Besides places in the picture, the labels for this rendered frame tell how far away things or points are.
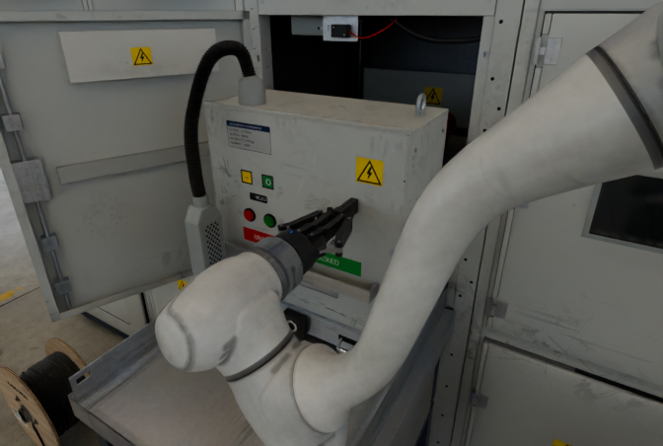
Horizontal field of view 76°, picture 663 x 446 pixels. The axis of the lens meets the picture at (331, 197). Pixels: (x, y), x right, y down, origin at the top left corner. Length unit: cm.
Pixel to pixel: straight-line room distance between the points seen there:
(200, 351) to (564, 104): 42
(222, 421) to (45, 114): 78
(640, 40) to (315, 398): 45
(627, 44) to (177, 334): 48
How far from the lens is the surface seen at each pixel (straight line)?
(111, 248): 130
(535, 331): 116
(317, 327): 104
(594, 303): 110
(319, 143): 83
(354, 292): 88
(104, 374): 109
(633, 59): 34
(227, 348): 53
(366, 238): 85
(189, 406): 100
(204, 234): 100
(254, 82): 96
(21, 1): 219
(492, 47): 97
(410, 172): 78
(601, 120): 34
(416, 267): 40
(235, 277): 54
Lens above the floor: 158
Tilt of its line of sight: 24 degrees down
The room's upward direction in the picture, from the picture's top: straight up
